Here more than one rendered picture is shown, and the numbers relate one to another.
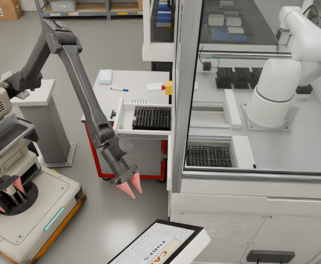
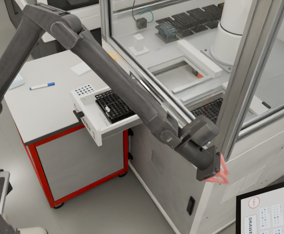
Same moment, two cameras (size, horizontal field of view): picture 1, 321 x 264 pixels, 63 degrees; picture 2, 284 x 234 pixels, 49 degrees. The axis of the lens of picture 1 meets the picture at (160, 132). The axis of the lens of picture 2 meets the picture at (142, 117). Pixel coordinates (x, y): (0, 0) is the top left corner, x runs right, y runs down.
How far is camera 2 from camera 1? 64 cm
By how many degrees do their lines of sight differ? 24
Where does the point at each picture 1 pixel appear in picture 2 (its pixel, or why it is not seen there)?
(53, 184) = not seen: outside the picture
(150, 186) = (113, 186)
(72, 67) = (104, 58)
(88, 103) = (143, 98)
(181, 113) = (260, 66)
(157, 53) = not seen: hidden behind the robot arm
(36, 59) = (14, 70)
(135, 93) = (65, 83)
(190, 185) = (240, 146)
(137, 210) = (118, 219)
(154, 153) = (116, 144)
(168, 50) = not seen: hidden behind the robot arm
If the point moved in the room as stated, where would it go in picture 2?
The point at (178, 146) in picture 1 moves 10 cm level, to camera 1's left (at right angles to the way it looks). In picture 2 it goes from (245, 106) to (222, 118)
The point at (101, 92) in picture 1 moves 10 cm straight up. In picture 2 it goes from (21, 99) to (16, 85)
